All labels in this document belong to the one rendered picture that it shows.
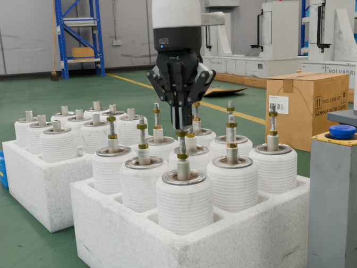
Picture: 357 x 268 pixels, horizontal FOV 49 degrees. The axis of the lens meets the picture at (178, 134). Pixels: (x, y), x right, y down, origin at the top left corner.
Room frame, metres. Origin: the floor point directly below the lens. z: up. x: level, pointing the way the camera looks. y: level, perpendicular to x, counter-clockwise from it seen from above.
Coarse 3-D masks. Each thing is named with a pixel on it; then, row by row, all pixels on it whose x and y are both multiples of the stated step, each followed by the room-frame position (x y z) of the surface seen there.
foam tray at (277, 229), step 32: (96, 192) 0.77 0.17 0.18; (288, 192) 0.72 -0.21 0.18; (96, 224) 0.74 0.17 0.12; (128, 224) 0.64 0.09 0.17; (224, 224) 0.60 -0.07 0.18; (256, 224) 0.63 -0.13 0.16; (288, 224) 0.69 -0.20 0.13; (96, 256) 0.75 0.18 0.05; (128, 256) 0.64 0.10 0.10; (160, 256) 0.56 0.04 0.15; (192, 256) 0.54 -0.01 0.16; (224, 256) 0.58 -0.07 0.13; (256, 256) 0.63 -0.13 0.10; (288, 256) 0.69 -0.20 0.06
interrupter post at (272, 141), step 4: (268, 136) 0.78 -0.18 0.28; (272, 136) 0.77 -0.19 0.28; (276, 136) 0.77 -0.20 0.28; (268, 140) 0.77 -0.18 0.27; (272, 140) 0.77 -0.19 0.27; (276, 140) 0.77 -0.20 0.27; (268, 144) 0.77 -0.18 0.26; (272, 144) 0.77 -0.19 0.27; (276, 144) 0.77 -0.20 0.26; (268, 148) 0.77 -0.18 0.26; (272, 148) 0.77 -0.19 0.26; (276, 148) 0.77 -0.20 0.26
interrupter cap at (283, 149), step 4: (260, 144) 0.81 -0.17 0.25; (264, 144) 0.81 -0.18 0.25; (280, 144) 0.80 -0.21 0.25; (256, 148) 0.78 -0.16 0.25; (260, 148) 0.78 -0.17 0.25; (264, 148) 0.79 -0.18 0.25; (280, 148) 0.78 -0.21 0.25; (284, 148) 0.78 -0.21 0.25; (288, 148) 0.77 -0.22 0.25; (260, 152) 0.76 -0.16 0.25; (264, 152) 0.75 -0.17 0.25; (268, 152) 0.75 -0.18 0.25; (272, 152) 0.75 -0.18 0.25; (276, 152) 0.75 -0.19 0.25; (280, 152) 0.74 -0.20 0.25; (284, 152) 0.74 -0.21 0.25; (288, 152) 0.75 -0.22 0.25
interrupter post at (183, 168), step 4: (188, 160) 0.63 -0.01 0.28; (180, 164) 0.62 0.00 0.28; (184, 164) 0.62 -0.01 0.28; (188, 164) 0.63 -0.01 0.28; (180, 168) 0.62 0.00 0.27; (184, 168) 0.62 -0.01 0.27; (188, 168) 0.63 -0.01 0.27; (180, 172) 0.62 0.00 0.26; (184, 172) 0.62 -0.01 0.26; (188, 172) 0.63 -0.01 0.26; (180, 176) 0.63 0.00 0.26; (184, 176) 0.62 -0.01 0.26; (188, 176) 0.63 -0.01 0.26
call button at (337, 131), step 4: (332, 128) 0.61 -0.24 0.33; (336, 128) 0.61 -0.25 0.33; (340, 128) 0.61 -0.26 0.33; (344, 128) 0.61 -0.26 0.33; (348, 128) 0.60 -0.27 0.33; (352, 128) 0.60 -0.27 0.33; (332, 132) 0.61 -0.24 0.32; (336, 132) 0.60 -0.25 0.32; (340, 132) 0.60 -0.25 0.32; (344, 132) 0.60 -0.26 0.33; (348, 132) 0.60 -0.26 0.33; (352, 132) 0.60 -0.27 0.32; (332, 136) 0.62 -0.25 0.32; (336, 136) 0.61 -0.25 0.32; (340, 136) 0.60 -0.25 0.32; (344, 136) 0.60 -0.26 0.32; (348, 136) 0.60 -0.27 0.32; (352, 136) 0.61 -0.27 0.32
